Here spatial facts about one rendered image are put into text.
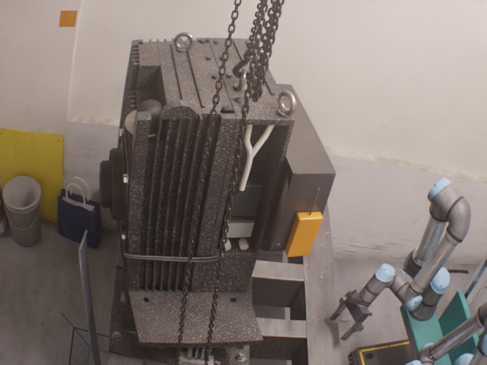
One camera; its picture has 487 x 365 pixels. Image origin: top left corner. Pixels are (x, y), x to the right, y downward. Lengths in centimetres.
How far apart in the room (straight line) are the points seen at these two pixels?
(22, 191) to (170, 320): 169
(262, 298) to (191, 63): 118
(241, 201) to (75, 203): 157
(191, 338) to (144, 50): 95
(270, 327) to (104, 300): 112
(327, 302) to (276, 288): 24
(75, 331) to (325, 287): 130
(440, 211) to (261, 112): 82
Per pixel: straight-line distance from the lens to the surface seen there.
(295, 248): 197
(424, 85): 317
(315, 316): 254
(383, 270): 228
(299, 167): 182
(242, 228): 204
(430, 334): 259
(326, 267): 275
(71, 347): 304
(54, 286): 332
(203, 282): 216
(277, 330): 246
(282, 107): 179
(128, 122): 181
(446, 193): 223
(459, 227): 220
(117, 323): 234
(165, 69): 192
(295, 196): 186
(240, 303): 220
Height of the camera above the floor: 258
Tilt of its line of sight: 39 degrees down
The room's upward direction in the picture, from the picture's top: 14 degrees clockwise
